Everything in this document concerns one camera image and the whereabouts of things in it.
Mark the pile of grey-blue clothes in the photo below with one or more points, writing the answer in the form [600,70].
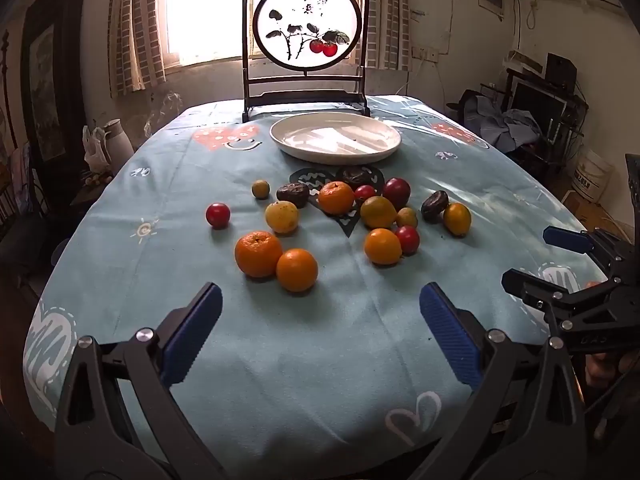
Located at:
[500,120]

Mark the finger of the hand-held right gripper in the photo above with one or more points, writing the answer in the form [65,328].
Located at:
[565,240]
[530,290]

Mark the red cherry tomato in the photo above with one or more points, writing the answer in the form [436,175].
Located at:
[218,215]
[407,239]
[364,193]

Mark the bright window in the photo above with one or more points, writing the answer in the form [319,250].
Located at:
[200,10]

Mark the dark red plum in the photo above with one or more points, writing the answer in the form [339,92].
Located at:
[396,193]

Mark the brick pattern curtain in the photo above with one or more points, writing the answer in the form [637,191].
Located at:
[385,15]
[135,25]

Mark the white plastic bag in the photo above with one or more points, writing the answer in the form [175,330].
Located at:
[94,149]

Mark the round painted screen dark frame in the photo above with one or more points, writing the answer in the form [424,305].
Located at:
[305,15]

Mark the dark framed picture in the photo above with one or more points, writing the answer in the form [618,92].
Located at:
[50,85]

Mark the dark brown water chestnut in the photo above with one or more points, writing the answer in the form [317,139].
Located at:
[357,176]
[434,206]
[293,194]

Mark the yellow-orange citrus fruit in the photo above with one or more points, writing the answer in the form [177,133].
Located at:
[378,212]
[457,219]

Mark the yellow citrus fruit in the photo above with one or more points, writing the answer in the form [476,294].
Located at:
[282,217]

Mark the white round plate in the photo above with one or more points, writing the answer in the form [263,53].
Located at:
[320,135]

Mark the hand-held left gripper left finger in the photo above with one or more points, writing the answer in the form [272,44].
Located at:
[192,330]

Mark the white wall socket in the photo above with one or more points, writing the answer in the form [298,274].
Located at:
[425,53]

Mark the black monitor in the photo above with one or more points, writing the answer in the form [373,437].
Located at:
[537,105]

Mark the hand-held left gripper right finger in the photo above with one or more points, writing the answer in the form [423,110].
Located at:
[450,330]

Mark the person's right hand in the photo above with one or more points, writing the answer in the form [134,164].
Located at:
[600,367]

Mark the white jug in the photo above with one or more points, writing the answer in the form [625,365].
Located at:
[117,140]

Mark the large orange tangerine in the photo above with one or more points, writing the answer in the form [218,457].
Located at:
[258,254]
[336,197]

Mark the black speaker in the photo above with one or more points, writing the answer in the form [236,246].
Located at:
[560,72]

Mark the light blue printed tablecloth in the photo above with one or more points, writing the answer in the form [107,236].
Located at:
[310,360]

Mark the white plastic bucket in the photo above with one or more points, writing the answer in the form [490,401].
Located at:
[592,175]

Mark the small orange tangerine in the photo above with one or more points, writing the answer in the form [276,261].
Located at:
[297,270]
[383,246]

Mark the small yellow-green longan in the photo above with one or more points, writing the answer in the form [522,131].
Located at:
[260,189]
[407,217]

